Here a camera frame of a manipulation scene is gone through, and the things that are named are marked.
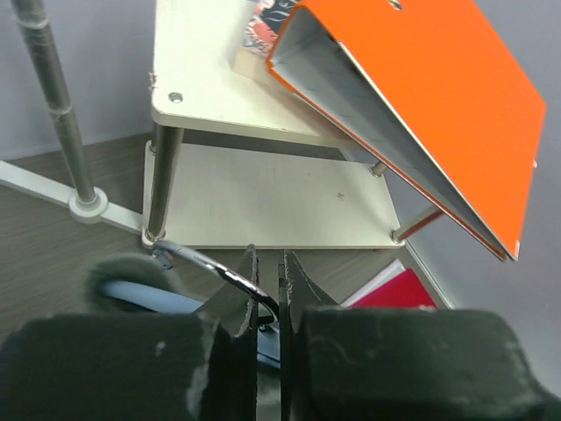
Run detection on light blue hanger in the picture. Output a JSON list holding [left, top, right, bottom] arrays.
[[100, 240, 281, 369]]

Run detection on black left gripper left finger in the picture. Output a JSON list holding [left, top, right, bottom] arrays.
[[1, 246, 259, 420]]

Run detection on red folder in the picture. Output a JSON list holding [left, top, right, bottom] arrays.
[[341, 259, 437, 309]]

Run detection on silver clothes rack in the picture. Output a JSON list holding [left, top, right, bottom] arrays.
[[1, 1, 143, 233]]

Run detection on grey shorts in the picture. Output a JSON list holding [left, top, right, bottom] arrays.
[[81, 253, 224, 313]]

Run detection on white two-tier shelf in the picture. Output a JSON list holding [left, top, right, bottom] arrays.
[[140, 0, 457, 308]]

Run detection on patterned book under binder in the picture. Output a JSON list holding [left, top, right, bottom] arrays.
[[232, 0, 299, 87]]

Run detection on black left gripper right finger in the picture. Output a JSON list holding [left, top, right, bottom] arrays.
[[279, 251, 560, 420]]

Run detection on orange ring binder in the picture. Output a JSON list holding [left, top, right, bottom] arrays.
[[266, 1, 547, 260]]

